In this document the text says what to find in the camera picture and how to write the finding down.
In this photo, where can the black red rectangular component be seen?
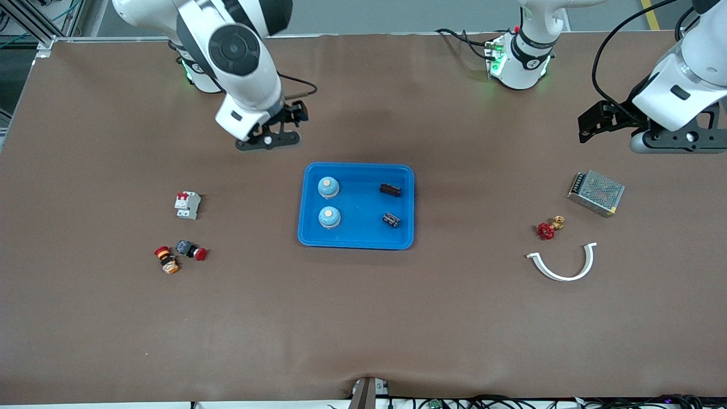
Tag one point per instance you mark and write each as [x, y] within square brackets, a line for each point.
[389, 190]

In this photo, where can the metal mesh power supply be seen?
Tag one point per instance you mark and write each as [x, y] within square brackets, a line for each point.
[596, 193]

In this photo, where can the blue bell with cream button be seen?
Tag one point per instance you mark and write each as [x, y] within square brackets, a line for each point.
[328, 187]
[329, 217]

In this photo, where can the white circuit breaker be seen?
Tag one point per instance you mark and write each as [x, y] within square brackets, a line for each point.
[187, 205]

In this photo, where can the table edge bracket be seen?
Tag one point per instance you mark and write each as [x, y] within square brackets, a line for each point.
[366, 395]

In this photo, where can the blue plastic tray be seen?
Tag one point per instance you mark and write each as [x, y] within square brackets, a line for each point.
[358, 227]

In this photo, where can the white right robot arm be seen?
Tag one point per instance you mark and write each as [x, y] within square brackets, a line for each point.
[250, 74]

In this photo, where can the red orange emergency stop button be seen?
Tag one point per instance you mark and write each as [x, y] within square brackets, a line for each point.
[168, 262]

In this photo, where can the aluminium frame profile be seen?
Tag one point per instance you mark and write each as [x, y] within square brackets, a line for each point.
[44, 45]

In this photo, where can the red mushroom push button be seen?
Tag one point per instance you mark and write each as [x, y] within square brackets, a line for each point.
[200, 254]

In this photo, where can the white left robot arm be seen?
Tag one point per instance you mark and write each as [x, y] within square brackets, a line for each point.
[681, 85]

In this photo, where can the white half-round pipe clamp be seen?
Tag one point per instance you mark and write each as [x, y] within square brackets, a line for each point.
[559, 277]

